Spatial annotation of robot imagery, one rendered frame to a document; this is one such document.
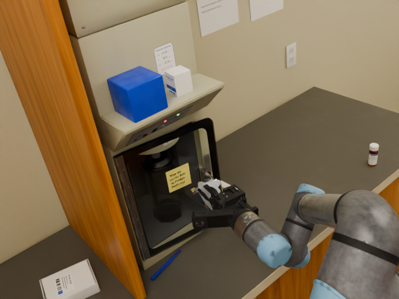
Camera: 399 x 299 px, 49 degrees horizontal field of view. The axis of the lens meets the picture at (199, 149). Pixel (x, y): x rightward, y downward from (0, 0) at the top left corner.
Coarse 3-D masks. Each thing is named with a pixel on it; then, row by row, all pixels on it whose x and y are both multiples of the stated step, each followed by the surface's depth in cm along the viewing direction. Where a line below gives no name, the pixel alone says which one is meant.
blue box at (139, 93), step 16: (112, 80) 105; (128, 80) 103; (144, 80) 102; (160, 80) 104; (112, 96) 107; (128, 96) 100; (144, 96) 103; (160, 96) 106; (128, 112) 104; (144, 112) 104
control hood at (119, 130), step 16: (192, 80) 121; (208, 80) 119; (192, 96) 112; (208, 96) 117; (112, 112) 110; (160, 112) 107; (176, 112) 112; (192, 112) 124; (112, 128) 106; (128, 128) 102; (144, 128) 108; (112, 144) 111
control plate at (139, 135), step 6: (186, 108) 115; (174, 114) 113; (180, 114) 117; (162, 120) 111; (168, 120) 115; (174, 120) 119; (150, 126) 109; (156, 126) 113; (162, 126) 117; (138, 132) 108; (144, 132) 111; (150, 132) 116; (132, 138) 110; (138, 138) 114
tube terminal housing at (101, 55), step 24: (120, 24) 104; (144, 24) 108; (168, 24) 113; (72, 48) 103; (96, 48) 102; (120, 48) 106; (144, 48) 111; (192, 48) 120; (96, 72) 104; (120, 72) 109; (192, 72) 123; (96, 96) 107; (96, 120) 113; (192, 120) 130; (120, 192) 124; (144, 264) 139
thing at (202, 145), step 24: (144, 144) 119; (168, 144) 123; (192, 144) 127; (144, 168) 122; (168, 168) 126; (192, 168) 131; (216, 168) 136; (144, 192) 126; (168, 192) 130; (144, 216) 129; (168, 216) 134; (168, 240) 139
